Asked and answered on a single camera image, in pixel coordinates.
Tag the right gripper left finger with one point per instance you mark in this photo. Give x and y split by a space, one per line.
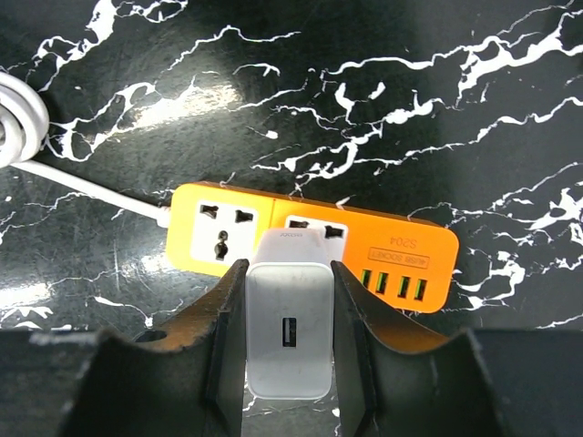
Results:
185 378

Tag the orange power strip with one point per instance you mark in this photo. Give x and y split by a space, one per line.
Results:
406 262

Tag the black marble mat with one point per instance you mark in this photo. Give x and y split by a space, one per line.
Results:
467 114

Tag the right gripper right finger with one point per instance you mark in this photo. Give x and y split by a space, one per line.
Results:
395 377

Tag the white USB charger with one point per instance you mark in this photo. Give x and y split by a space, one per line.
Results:
289 297

